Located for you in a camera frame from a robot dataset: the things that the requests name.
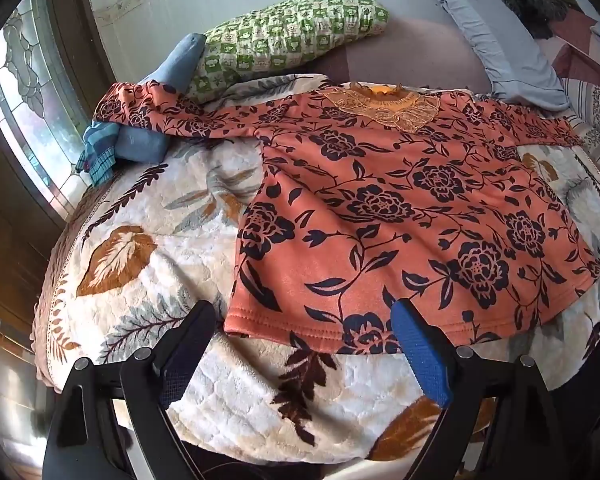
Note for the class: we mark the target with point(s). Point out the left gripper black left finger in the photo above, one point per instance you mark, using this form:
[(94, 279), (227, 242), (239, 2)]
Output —
[(85, 441)]

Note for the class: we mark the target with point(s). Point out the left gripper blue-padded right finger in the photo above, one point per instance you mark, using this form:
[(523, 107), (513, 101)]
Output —
[(523, 440)]

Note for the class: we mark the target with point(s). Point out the orange floral print top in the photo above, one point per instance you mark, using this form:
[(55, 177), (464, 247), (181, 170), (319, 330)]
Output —
[(367, 199)]

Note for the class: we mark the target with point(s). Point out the cream leaf-pattern fleece blanket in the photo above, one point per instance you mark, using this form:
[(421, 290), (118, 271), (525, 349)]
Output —
[(140, 251)]

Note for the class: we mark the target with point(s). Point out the teal striped cloth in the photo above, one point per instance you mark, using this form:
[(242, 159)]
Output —
[(97, 158)]

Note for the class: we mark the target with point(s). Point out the striped beige bedding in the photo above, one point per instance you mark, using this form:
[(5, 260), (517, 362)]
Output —
[(584, 98)]

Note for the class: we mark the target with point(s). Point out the light blue pillow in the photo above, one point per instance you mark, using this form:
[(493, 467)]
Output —
[(516, 67)]

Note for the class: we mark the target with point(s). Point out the blue folded cloth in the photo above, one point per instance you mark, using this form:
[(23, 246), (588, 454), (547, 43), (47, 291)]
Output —
[(144, 110)]

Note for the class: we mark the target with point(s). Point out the frosted glass window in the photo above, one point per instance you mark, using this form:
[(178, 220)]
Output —
[(41, 117)]

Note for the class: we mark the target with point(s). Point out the pink maroon patchwork bedding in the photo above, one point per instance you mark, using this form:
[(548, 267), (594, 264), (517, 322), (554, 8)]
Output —
[(573, 50)]

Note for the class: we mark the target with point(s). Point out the green white patterned pillow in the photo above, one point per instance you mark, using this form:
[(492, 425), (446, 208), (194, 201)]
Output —
[(280, 38)]

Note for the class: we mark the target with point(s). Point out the dark furry item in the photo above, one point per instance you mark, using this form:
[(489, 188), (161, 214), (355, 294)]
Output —
[(536, 15)]

